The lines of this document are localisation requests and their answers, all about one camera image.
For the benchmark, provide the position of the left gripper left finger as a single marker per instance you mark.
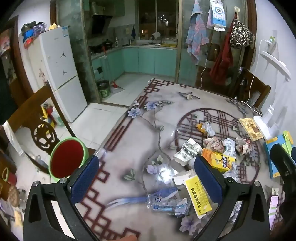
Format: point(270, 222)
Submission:
point(40, 221)

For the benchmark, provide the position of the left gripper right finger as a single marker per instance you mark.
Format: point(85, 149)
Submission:
point(252, 222)

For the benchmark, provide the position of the newspaper red wrapper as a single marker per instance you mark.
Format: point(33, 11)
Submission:
point(243, 146)

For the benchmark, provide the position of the yellow white medicine packet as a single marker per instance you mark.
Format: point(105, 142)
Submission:
point(196, 191)

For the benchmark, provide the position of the silver blue snack wrapper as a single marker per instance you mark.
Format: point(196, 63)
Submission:
point(229, 147)

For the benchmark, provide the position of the yellow orange juice carton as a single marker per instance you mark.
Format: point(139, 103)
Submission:
point(217, 160)

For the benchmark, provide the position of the red white wrapper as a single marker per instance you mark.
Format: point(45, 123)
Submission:
point(213, 144)

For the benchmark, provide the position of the orange clear snack wrapper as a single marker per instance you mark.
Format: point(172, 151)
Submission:
point(205, 129)

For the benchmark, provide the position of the clear blue plastic wrapper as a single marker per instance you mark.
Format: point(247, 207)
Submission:
point(166, 201)

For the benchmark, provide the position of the floral paper cup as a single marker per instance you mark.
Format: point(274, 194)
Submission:
point(189, 150)

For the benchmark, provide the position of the green red trash bin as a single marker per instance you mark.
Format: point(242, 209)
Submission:
point(68, 155)

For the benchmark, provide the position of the teal kitchen cabinets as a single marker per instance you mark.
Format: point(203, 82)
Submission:
point(159, 61)

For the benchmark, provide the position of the blue green toy box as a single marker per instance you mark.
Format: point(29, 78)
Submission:
point(278, 149)

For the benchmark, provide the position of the smartphone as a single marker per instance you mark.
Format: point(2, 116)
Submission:
point(273, 207)

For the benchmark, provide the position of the yellow picture book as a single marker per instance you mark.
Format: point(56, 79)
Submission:
point(251, 128)

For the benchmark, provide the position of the wooden chair right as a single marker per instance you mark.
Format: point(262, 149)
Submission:
point(251, 86)

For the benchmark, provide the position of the wooden chair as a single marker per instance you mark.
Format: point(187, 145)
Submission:
point(43, 134)
point(251, 86)

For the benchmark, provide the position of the wooden chair left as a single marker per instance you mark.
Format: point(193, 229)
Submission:
point(43, 134)

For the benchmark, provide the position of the red hanging garment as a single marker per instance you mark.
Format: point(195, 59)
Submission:
point(224, 60)

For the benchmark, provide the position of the patterned black white bag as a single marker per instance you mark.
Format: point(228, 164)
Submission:
point(240, 36)

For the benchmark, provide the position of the green floor bucket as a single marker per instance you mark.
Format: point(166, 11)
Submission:
point(103, 88)

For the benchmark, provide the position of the plaid hanging cloth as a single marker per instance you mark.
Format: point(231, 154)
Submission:
point(197, 33)

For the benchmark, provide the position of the white blue hanging bag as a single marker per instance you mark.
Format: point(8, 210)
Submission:
point(216, 18)

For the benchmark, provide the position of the white refrigerator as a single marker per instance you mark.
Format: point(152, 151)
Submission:
point(52, 62)

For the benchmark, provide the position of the black range hood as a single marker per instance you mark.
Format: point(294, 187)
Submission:
point(99, 25)

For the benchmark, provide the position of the white wall charger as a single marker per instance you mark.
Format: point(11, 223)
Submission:
point(271, 45)

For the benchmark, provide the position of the red handled mop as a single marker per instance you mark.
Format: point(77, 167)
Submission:
point(115, 86)

